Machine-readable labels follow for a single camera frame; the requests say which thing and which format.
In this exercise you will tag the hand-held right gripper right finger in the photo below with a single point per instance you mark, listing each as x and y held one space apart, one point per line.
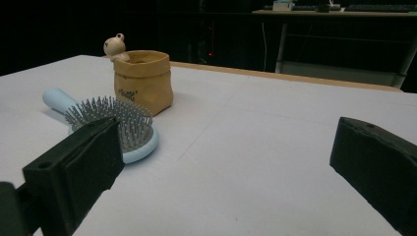
377 164

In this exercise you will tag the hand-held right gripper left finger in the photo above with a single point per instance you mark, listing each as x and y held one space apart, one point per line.
82 157

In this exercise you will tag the light blue hairbrush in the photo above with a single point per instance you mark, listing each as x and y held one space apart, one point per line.
55 98

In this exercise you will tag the white table cover board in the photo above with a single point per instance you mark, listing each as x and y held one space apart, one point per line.
246 147

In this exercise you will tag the wooden table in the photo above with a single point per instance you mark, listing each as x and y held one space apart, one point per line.
262 74

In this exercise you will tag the black keyboard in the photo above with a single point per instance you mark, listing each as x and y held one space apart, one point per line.
380 8

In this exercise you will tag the black computer tower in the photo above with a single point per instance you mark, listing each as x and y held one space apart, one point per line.
209 49

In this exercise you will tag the white box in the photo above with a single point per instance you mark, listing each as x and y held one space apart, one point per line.
283 6

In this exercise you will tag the white metal frame desk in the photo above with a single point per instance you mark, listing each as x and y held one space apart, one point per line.
327 13

